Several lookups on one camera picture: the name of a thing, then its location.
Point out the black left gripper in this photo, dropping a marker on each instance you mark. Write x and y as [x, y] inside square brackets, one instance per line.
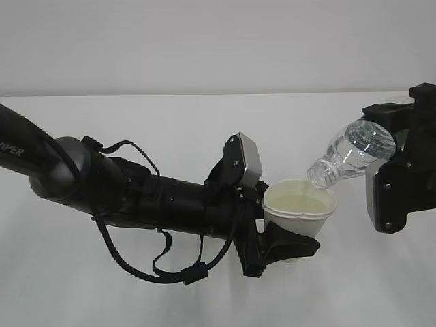
[232, 215]

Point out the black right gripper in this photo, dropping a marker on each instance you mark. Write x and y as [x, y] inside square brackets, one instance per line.
[418, 154]

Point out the white paper cup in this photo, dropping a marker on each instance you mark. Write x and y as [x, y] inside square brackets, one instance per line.
[297, 206]

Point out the clear water bottle green label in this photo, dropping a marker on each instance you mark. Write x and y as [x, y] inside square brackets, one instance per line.
[352, 150]

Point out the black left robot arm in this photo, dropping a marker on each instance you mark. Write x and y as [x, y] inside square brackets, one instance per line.
[86, 176]

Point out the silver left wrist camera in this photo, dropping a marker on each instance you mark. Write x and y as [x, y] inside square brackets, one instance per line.
[240, 164]

